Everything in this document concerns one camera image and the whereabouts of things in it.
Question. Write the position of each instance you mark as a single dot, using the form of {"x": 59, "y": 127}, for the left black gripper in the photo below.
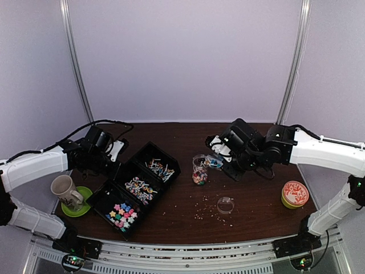
{"x": 115, "y": 172}

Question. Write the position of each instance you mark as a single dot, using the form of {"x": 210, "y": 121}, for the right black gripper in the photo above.
{"x": 235, "y": 174}

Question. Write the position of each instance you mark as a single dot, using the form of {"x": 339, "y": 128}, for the metal scoop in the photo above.
{"x": 215, "y": 161}

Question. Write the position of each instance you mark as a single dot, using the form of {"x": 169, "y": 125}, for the clear plastic jar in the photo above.
{"x": 200, "y": 169}

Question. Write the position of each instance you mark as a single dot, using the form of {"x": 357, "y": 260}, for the black three-compartment candy bin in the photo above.
{"x": 125, "y": 201}

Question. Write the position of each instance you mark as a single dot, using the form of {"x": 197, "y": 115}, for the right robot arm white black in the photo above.
{"x": 248, "y": 150}

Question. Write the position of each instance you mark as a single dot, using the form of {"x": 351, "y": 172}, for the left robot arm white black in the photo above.
{"x": 96, "y": 152}

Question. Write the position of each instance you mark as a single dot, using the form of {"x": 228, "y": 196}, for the green saucer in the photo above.
{"x": 86, "y": 193}

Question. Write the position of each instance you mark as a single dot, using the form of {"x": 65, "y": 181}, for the clear plastic jar lid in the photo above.
{"x": 225, "y": 205}

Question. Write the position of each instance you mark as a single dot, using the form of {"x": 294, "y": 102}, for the beige ceramic mug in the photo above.
{"x": 64, "y": 188}

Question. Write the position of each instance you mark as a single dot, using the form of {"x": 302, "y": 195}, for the green tin orange patterned lid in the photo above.
{"x": 294, "y": 194}

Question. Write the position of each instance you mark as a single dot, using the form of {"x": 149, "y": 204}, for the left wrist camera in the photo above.
{"x": 115, "y": 148}

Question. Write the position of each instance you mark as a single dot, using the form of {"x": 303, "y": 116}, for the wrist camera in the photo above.
{"x": 218, "y": 146}
{"x": 115, "y": 148}

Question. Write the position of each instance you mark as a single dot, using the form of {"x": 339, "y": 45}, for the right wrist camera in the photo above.
{"x": 218, "y": 146}

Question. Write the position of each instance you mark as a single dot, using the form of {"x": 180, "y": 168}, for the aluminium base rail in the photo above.
{"x": 256, "y": 256}

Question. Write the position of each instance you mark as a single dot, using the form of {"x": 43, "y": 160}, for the left aluminium frame post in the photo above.
{"x": 65, "y": 12}

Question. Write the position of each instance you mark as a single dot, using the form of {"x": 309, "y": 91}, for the aluminium frame post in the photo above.
{"x": 65, "y": 12}
{"x": 298, "y": 54}

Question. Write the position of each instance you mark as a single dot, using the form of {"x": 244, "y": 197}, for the right aluminium frame post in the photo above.
{"x": 298, "y": 54}

